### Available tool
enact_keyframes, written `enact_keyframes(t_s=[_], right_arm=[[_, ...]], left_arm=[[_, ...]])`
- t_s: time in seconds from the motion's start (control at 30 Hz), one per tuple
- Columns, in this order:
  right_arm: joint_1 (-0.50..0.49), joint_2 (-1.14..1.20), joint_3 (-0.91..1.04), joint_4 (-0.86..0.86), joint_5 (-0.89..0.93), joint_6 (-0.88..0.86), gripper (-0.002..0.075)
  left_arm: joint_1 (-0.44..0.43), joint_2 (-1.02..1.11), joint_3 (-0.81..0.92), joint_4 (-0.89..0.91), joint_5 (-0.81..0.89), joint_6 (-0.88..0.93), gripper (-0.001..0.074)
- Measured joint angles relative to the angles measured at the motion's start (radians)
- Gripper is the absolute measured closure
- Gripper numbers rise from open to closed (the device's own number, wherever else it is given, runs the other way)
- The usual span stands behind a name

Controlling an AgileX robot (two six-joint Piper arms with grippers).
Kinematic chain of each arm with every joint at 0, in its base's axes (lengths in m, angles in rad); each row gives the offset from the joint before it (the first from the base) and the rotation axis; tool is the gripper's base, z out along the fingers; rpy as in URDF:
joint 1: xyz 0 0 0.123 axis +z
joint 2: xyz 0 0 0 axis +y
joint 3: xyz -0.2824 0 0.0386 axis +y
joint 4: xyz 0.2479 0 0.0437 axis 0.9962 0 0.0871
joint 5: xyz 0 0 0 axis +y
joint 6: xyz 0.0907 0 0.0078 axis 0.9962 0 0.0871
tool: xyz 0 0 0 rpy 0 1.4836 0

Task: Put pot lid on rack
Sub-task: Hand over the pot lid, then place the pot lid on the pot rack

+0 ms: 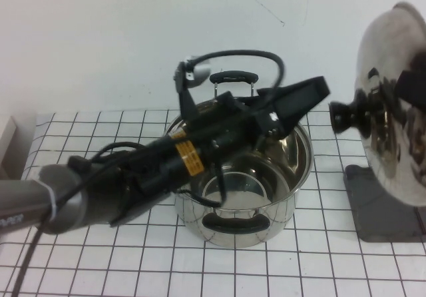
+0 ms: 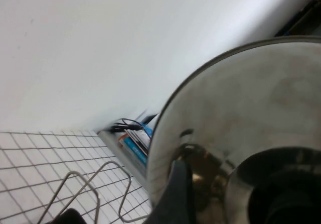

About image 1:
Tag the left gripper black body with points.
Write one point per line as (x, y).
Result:
(233, 127)

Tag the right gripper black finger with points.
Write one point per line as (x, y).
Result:
(412, 89)

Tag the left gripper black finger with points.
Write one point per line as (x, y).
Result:
(299, 97)
(279, 127)

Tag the stainless steel lid black knob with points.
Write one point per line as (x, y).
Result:
(386, 77)

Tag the left grey black robot arm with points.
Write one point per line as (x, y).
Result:
(66, 193)

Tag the white black-grid tablecloth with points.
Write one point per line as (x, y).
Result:
(299, 270)

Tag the white side cabinet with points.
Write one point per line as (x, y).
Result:
(8, 144)

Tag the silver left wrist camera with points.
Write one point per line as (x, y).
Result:
(199, 72)

